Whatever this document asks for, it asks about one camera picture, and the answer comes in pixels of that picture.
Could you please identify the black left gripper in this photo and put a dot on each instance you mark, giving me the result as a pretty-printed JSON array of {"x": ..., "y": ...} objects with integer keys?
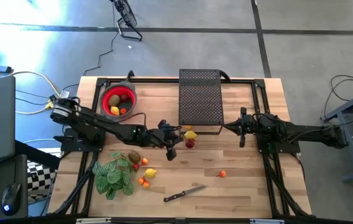
[{"x": 168, "y": 140}]

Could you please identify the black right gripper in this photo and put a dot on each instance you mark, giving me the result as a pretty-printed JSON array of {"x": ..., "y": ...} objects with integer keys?
[{"x": 241, "y": 138}]

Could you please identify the yellow lemon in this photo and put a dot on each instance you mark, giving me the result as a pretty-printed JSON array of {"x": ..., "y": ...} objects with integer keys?
[
  {"x": 114, "y": 110},
  {"x": 150, "y": 173},
  {"x": 190, "y": 135}
]

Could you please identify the dark red apple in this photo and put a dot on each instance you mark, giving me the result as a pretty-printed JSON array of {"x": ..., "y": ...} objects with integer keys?
[
  {"x": 189, "y": 143},
  {"x": 125, "y": 97}
]

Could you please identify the brown kiwi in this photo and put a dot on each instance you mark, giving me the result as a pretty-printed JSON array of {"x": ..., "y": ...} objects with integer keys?
[{"x": 134, "y": 157}]

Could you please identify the orange red pear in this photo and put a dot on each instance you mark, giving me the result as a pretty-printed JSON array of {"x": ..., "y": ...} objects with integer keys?
[
  {"x": 146, "y": 185},
  {"x": 140, "y": 180},
  {"x": 222, "y": 174}
]

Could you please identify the green kiwi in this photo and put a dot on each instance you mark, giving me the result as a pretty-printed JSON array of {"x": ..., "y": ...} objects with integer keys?
[{"x": 114, "y": 100}]

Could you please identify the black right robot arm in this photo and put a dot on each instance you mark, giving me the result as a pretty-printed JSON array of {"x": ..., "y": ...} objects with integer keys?
[{"x": 304, "y": 133}]

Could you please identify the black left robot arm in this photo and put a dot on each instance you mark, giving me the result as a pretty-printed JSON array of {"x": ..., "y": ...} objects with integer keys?
[{"x": 117, "y": 129}]

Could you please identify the black perforated metal shelf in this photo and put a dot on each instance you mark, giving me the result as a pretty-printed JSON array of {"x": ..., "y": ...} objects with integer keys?
[{"x": 201, "y": 99}]

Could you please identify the red strawberry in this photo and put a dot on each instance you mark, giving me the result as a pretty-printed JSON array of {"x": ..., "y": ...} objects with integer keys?
[{"x": 136, "y": 167}]

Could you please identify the red collapsible bowl grey rim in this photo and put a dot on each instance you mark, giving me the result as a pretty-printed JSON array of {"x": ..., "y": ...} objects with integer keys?
[{"x": 119, "y": 90}]

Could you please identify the artificial green striped plant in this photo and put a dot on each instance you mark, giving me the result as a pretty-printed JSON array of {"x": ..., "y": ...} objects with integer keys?
[{"x": 112, "y": 177}]

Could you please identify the white plastic strip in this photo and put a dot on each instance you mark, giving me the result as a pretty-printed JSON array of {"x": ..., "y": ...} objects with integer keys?
[
  {"x": 94, "y": 220},
  {"x": 266, "y": 221}
]

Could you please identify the grey power adapter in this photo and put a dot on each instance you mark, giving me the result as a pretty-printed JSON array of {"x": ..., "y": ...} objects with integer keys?
[{"x": 65, "y": 94}]

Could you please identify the black floor fan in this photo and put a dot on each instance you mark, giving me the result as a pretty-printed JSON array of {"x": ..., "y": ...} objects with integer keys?
[{"x": 128, "y": 15}]

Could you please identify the black white checkerboard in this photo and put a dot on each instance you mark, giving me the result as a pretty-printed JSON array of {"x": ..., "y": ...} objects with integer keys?
[{"x": 39, "y": 179}]

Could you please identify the black computer mouse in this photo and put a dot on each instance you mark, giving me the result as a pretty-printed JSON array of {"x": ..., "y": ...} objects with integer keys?
[{"x": 11, "y": 199}]

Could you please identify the black curved frame bracket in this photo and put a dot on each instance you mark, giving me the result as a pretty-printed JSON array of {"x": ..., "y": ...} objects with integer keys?
[
  {"x": 226, "y": 75},
  {"x": 130, "y": 75}
]

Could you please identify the black aluminium table frame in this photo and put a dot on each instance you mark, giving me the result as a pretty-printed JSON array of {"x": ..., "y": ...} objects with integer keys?
[{"x": 164, "y": 81}]

